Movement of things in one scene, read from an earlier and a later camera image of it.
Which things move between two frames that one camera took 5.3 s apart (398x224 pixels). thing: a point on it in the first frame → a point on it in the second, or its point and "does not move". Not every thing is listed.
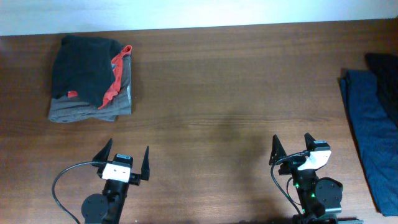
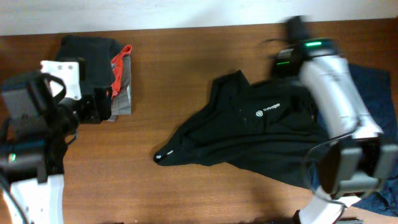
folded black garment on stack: x=84 y=65 does not move
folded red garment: x=117 y=65 does not move
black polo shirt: x=385 y=67 → x=267 y=124
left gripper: x=135 y=178 → x=99 y=104
